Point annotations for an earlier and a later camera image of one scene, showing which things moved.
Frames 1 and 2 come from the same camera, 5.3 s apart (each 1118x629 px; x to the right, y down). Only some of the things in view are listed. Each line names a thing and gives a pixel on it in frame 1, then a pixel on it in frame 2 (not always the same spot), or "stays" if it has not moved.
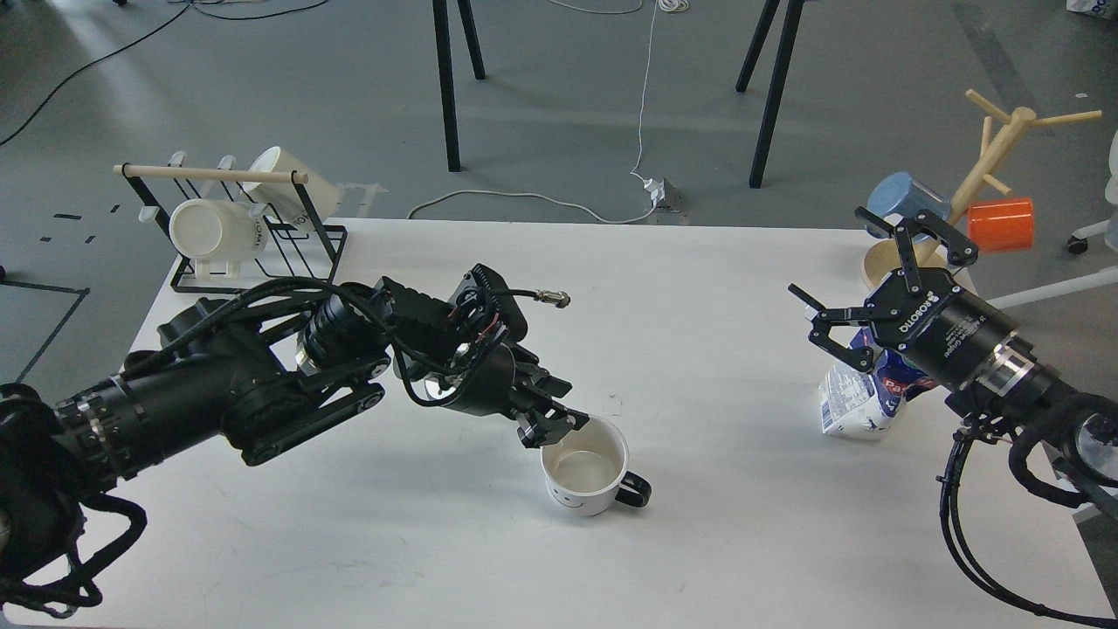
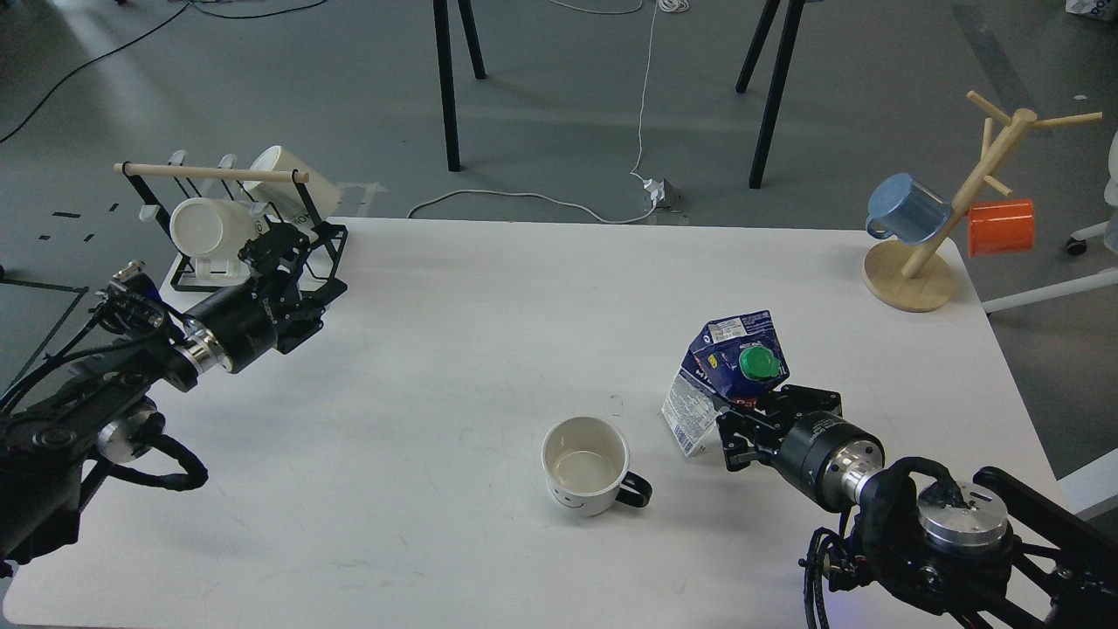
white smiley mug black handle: (584, 473) stays
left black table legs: (447, 74) stays
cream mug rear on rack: (316, 199) stays
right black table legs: (791, 21) stays
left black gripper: (495, 378) to (273, 308)
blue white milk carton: (857, 404) to (735, 358)
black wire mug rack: (235, 228) stays
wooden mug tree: (880, 259) stays
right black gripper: (938, 321) to (825, 457)
